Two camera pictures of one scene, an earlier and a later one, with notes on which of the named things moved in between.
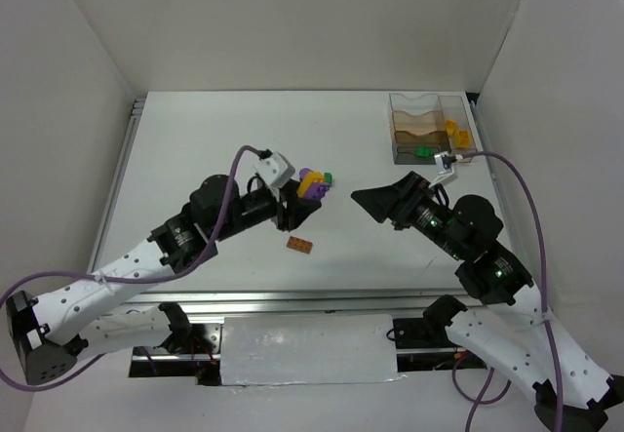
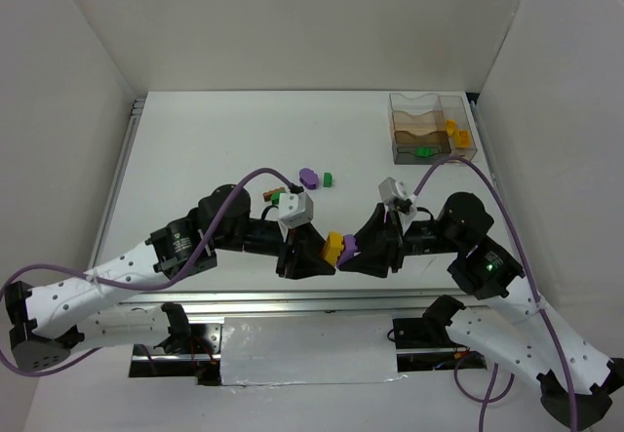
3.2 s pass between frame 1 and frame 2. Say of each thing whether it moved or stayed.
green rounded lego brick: stayed
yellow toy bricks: stayed
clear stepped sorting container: stayed
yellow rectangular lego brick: moved
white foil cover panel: stayed
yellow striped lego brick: stayed
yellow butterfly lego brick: stayed
